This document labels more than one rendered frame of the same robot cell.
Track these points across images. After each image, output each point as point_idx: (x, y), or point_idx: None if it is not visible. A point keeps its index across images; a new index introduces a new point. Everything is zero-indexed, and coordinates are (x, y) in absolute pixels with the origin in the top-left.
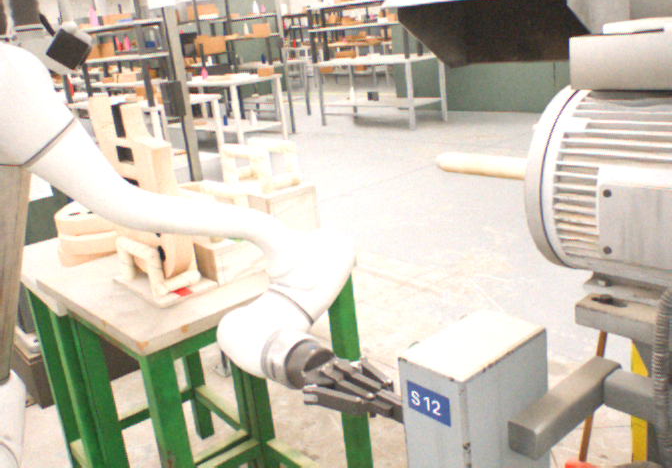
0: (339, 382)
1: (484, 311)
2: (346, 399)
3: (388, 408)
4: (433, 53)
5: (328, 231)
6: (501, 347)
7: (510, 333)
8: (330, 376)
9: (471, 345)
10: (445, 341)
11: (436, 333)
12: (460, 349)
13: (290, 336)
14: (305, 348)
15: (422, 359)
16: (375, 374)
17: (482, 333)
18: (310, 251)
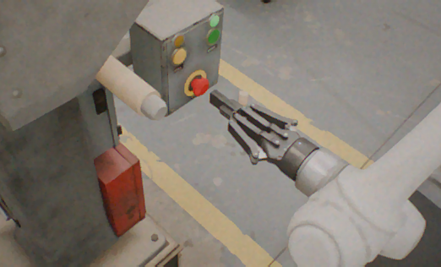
0: (269, 124)
1: (161, 34)
2: (261, 106)
3: (231, 99)
4: (127, 26)
5: (326, 215)
6: (162, 2)
7: (152, 12)
8: (278, 127)
9: (179, 6)
10: (193, 11)
11: (198, 20)
12: (186, 4)
13: (325, 155)
14: (307, 144)
15: (209, 0)
16: (242, 130)
17: (169, 14)
18: (335, 177)
